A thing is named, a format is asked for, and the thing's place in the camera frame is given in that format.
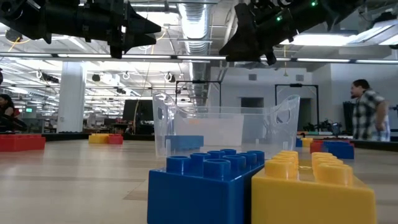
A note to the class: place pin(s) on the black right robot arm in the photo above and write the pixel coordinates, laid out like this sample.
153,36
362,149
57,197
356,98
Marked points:
326,12

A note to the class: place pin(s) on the blue toy building block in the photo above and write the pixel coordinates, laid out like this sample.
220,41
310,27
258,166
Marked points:
298,142
192,196
183,142
339,150

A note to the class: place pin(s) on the yellow toy building block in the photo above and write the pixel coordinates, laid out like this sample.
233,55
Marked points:
98,138
311,202
307,142

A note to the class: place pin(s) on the long light strip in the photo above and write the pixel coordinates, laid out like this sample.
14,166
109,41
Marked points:
192,57

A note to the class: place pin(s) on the bright ceiling light panel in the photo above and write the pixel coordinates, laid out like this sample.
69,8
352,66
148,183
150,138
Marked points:
323,39

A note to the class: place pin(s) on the black equipment rack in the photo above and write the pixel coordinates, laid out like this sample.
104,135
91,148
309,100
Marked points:
348,118

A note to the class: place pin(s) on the person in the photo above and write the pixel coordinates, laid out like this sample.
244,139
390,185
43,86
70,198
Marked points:
370,115
6,109

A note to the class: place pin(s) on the clear plastic bin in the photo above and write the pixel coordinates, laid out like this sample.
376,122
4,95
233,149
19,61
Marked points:
289,124

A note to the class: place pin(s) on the green exit sign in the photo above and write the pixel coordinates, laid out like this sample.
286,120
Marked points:
29,109

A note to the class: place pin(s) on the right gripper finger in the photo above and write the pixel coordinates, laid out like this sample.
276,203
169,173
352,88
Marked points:
245,49
247,20

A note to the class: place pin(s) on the white plastic bin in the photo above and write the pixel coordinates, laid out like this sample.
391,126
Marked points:
217,130

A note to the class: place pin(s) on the red toy building block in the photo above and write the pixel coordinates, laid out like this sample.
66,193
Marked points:
21,143
316,147
116,139

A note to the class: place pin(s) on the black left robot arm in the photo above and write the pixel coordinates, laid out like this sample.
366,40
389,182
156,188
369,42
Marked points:
21,15

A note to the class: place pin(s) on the black gantry frame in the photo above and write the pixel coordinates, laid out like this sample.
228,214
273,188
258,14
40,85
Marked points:
297,85

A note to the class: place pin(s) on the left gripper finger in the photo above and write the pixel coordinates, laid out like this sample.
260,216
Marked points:
135,26
136,41

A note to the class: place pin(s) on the white building pillar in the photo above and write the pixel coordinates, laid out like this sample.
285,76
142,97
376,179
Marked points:
71,96

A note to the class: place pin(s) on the red machine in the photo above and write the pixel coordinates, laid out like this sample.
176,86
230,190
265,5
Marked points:
16,112

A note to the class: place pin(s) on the silver spiral air duct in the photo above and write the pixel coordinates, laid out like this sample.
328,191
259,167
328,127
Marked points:
196,37

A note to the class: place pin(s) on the black monitor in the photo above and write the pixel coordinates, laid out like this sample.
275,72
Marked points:
140,110

